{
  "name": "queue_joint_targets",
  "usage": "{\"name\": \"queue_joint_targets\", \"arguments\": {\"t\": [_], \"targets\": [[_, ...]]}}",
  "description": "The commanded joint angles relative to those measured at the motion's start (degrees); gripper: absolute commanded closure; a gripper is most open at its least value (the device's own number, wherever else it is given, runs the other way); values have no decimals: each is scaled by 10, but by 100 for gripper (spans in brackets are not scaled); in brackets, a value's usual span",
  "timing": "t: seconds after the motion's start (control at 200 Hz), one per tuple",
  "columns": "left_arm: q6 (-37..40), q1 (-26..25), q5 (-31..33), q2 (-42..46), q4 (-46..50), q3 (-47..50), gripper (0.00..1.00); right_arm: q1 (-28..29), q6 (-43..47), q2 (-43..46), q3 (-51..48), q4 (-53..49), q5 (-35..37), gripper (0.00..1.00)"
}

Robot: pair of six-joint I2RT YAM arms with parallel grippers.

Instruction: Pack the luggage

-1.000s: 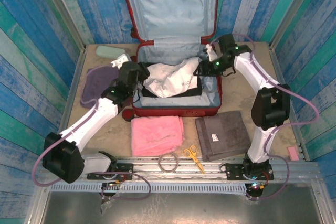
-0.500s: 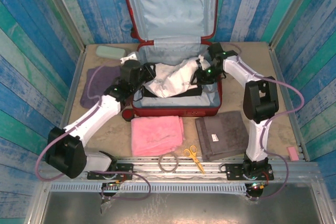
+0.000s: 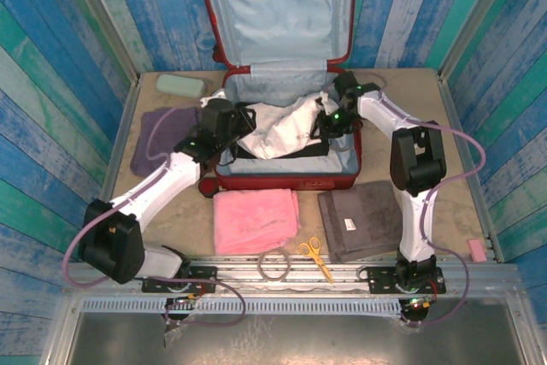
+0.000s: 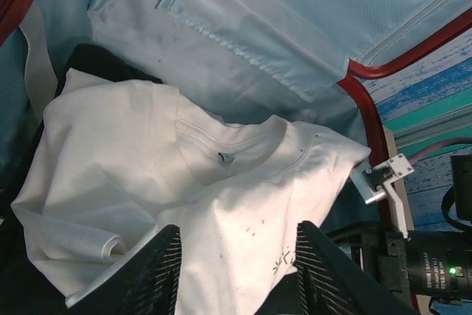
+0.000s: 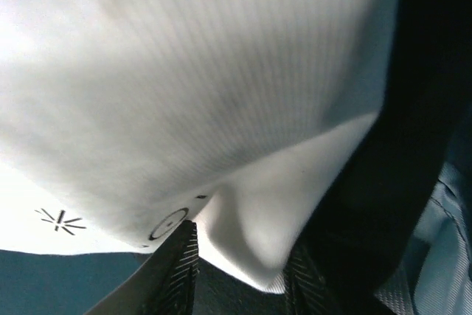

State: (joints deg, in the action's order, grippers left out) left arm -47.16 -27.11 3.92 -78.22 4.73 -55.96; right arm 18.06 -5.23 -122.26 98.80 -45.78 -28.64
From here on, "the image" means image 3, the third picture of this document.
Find white printed t-shirt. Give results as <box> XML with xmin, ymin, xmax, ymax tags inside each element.
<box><xmin>236</xmin><ymin>91</ymin><xmax>338</xmax><ymax>160</ymax></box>

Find purple towel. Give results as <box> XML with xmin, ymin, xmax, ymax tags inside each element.
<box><xmin>130</xmin><ymin>107</ymin><xmax>203</xmax><ymax>178</ymax></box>

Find grey towel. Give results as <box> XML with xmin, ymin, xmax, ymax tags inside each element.
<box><xmin>317</xmin><ymin>180</ymin><xmax>405</xmax><ymax>263</ymax></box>

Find pink towel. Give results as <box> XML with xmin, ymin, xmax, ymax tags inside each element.
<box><xmin>212</xmin><ymin>188</ymin><xmax>303</xmax><ymax>256</ymax></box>

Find red hard-shell suitcase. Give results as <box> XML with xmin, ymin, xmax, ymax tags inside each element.
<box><xmin>181</xmin><ymin>0</ymin><xmax>363</xmax><ymax>199</ymax></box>

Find mint green sponge block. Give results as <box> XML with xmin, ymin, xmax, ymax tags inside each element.
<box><xmin>155</xmin><ymin>74</ymin><xmax>209</xmax><ymax>98</ymax></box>

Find clear tape roll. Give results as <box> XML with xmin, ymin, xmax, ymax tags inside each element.
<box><xmin>257</xmin><ymin>247</ymin><xmax>292</xmax><ymax>283</ymax></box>

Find pink rectangular block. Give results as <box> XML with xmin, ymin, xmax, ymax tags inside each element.
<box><xmin>467</xmin><ymin>238</ymin><xmax>487</xmax><ymax>262</ymax></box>

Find steel sheet panel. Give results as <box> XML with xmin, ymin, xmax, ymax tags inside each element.
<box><xmin>68</xmin><ymin>311</ymin><xmax>527</xmax><ymax>365</ymax></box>

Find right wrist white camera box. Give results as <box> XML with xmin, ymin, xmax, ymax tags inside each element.
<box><xmin>316</xmin><ymin>91</ymin><xmax>341</xmax><ymax>115</ymax></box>

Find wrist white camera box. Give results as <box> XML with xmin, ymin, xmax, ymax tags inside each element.
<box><xmin>316</xmin><ymin>91</ymin><xmax>341</xmax><ymax>115</ymax></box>
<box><xmin>199</xmin><ymin>88</ymin><xmax>227</xmax><ymax>109</ymax></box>

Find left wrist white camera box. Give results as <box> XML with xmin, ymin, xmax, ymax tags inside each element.
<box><xmin>199</xmin><ymin>88</ymin><xmax>227</xmax><ymax>109</ymax></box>

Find aluminium table side rail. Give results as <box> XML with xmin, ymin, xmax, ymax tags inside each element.
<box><xmin>80</xmin><ymin>78</ymin><xmax>143</xmax><ymax>262</ymax></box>
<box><xmin>436</xmin><ymin>74</ymin><xmax>505</xmax><ymax>262</ymax></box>

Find yellow-handled scissors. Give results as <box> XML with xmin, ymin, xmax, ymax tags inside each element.
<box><xmin>297</xmin><ymin>236</ymin><xmax>334</xmax><ymax>285</ymax></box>

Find aluminium mounting rail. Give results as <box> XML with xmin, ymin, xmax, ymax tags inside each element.
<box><xmin>63</xmin><ymin>255</ymin><xmax>521</xmax><ymax>298</ymax></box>

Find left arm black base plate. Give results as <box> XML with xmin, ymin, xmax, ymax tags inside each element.
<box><xmin>141</xmin><ymin>266</ymin><xmax>218</xmax><ymax>294</ymax></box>

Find aluminium frame post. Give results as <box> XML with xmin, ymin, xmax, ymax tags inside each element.
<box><xmin>438</xmin><ymin>0</ymin><xmax>521</xmax><ymax>82</ymax></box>
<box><xmin>59</xmin><ymin>0</ymin><xmax>142</xmax><ymax>86</ymax></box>

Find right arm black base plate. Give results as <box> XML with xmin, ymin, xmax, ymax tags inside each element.
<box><xmin>368</xmin><ymin>266</ymin><xmax>446</xmax><ymax>296</ymax></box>

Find white slotted cable duct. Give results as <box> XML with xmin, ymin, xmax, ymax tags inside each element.
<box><xmin>80</xmin><ymin>298</ymin><xmax>403</xmax><ymax>315</ymax></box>

